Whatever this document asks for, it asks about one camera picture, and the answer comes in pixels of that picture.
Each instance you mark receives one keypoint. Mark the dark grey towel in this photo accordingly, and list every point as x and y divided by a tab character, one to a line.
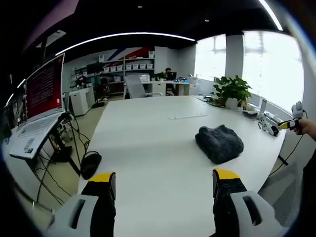
218	143

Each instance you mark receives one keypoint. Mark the person's right hand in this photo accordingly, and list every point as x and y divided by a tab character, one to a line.
307	128

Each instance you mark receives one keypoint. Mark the white device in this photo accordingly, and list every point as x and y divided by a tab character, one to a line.
267	126

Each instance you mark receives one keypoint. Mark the dark small object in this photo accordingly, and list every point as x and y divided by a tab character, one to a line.
250	114

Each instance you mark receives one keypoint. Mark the grey mesh chair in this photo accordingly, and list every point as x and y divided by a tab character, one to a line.
284	192

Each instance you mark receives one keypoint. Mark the black mouse-like object on cart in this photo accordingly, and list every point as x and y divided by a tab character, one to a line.
90	164

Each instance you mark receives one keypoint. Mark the green potted plant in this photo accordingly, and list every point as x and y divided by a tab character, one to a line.
232	90

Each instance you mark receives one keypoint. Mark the black-legged laptop stand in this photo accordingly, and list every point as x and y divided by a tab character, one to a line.
61	148

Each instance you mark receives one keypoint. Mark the clear acrylic sheet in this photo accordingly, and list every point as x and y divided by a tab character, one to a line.
187	116

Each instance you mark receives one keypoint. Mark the white laptop with red screen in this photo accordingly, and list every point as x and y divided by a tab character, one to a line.
39	108

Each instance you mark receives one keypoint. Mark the white low cabinet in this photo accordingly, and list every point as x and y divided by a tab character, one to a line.
81	101

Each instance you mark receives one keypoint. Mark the white office desk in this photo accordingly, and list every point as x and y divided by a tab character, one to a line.
177	87

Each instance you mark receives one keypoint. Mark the white mesh office chair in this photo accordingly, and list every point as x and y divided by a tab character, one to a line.
138	87

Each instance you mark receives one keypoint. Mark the black monitor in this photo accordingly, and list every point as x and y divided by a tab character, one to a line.
95	68

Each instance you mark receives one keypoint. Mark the white shelf with storage boxes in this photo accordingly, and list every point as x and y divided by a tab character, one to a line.
133	66

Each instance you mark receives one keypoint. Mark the curved ceiling light strip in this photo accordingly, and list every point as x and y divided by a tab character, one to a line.
123	39

